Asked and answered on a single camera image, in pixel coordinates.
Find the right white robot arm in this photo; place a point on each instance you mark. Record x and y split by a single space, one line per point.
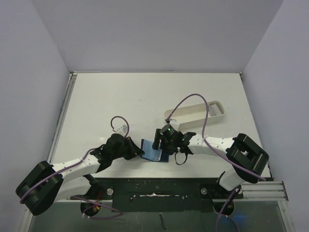
247 158

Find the aluminium rail right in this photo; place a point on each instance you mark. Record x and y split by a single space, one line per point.
264 191

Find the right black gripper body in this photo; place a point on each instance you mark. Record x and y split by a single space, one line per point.
157 139

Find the blue card holder wallet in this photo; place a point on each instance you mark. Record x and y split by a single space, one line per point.
151 154

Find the white oblong tray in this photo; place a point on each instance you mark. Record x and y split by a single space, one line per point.
194 115

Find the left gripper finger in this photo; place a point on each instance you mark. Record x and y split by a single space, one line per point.
134 150
129 156

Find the aluminium rail left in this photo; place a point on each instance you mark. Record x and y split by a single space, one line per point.
62 114

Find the aluminium rail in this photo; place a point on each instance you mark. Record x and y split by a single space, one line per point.
264 191
62 114

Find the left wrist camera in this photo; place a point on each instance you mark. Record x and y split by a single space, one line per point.
121 130

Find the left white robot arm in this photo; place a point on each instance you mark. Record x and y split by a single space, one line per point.
48 183

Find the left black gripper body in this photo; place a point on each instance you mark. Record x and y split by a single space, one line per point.
124 149

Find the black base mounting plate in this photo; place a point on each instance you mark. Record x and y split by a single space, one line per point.
158 194

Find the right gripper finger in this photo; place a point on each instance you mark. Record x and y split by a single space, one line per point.
157 139
166 146

